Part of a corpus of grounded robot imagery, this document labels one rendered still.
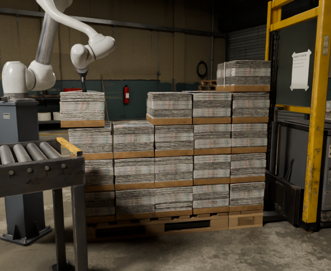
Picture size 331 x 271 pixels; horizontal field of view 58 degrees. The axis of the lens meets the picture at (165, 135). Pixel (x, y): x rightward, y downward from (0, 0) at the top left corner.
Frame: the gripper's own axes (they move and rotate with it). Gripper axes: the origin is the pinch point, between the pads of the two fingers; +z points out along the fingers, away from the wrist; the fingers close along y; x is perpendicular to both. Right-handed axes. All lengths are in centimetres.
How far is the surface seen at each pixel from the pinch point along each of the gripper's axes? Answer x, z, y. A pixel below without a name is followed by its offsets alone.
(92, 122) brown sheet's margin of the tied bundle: 5.1, -3.6, 31.9
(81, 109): -1.5, -6.9, 23.5
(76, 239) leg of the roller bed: 1, -53, 105
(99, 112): 10.3, -6.1, 25.3
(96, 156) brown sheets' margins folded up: 7, 9, 52
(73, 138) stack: -7.7, 3.1, 40.7
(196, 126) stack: 78, 1, 35
